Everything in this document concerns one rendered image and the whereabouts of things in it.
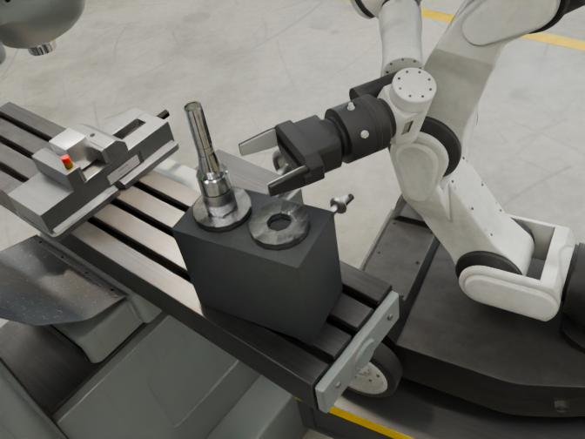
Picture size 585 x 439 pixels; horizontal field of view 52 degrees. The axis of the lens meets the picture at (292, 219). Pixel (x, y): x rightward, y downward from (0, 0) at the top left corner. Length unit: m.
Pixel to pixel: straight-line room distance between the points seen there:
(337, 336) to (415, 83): 0.41
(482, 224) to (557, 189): 1.36
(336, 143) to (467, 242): 0.54
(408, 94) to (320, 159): 0.16
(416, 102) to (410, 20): 0.19
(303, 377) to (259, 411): 0.83
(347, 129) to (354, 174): 1.78
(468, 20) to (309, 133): 0.30
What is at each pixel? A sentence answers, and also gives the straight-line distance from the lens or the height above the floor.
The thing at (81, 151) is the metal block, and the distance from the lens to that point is 1.30.
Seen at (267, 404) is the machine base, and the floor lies 0.20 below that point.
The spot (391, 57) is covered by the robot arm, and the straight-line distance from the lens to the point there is 1.01.
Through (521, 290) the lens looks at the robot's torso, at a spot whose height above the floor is 0.72.
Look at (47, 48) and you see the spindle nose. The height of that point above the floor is 1.29.
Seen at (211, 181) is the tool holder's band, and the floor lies 1.19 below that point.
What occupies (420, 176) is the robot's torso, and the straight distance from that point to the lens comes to 1.17.
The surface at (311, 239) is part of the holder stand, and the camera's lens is 0.86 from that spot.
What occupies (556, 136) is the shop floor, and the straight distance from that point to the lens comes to 2.91.
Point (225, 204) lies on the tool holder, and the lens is 0.89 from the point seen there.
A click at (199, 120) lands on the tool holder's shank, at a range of 0.81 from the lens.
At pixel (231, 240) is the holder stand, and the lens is 0.89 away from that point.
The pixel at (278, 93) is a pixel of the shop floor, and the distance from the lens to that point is 3.25.
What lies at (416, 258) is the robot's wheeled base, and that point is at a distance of 1.53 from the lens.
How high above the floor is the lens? 1.74
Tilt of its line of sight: 44 degrees down
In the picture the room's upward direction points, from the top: 11 degrees counter-clockwise
